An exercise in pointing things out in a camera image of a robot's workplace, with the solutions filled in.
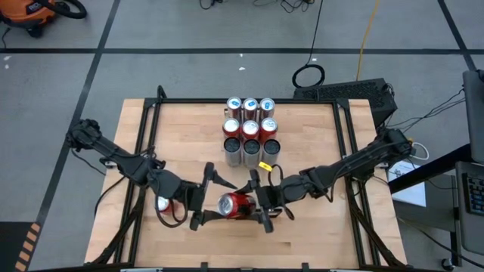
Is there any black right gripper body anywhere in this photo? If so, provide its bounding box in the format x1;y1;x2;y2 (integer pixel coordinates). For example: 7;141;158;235
249;168;308;234

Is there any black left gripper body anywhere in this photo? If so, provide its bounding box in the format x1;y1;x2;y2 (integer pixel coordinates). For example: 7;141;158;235
149;162;214;231

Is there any red Coca-Cola can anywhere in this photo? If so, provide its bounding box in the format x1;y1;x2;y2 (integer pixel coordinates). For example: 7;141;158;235
217;191;258;220
156;196;178;216

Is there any slim white beverage can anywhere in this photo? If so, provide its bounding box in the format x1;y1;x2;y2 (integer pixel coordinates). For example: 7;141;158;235
261;138;281;166
223;137;243;168
243;138;262;169

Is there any red soda can blue logo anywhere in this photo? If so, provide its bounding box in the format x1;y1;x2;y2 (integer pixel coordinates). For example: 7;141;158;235
241;119;260;143
222;117;241;140
259;116;279;144

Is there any slim silver blue energy can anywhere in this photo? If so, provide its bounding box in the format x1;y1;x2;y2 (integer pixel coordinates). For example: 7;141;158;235
242;97;260;122
225;96;244;120
259;97;277;119

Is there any white paper sheet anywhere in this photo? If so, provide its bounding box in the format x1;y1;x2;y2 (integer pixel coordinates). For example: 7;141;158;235
387;160;427;208

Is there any black side desk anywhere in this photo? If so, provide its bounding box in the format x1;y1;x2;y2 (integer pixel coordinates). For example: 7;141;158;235
388;142;484;272

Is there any grey laptop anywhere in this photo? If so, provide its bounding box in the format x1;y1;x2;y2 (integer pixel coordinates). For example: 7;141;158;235
455;160;484;256

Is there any orange shop vacuum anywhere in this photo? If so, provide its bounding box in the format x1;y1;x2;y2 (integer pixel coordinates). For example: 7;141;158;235
0;0;88;39

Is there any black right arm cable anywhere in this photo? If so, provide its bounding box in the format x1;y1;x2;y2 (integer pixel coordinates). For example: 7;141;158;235
268;164;296;222

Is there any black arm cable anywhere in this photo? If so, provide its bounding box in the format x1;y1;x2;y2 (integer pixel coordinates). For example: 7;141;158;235
268;164;296;222
154;196;189;229

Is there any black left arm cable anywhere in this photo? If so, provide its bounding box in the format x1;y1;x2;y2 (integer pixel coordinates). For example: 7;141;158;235
154;196;189;229

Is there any black aluminium rig frame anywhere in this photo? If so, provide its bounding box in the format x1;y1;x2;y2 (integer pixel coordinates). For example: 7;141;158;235
85;85;408;272

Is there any black coiled floor cable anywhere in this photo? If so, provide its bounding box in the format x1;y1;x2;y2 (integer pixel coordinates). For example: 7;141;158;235
291;0;327;90

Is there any thick yellow cable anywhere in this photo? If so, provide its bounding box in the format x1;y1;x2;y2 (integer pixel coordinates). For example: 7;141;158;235
355;0;381;82

